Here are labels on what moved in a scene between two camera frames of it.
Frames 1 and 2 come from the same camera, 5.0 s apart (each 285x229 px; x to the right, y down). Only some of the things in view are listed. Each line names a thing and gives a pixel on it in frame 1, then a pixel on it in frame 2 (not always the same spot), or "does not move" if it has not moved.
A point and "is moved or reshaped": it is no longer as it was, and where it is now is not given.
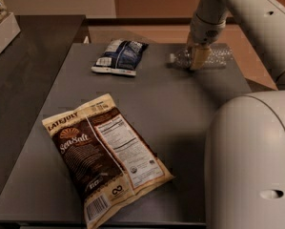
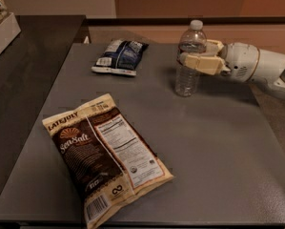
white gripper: [205, 31] -> [239, 62]
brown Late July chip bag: [109, 161] does not move
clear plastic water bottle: [219, 56] is moved or reshaped
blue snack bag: [121, 56] does not move
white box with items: [4, 26] does not move
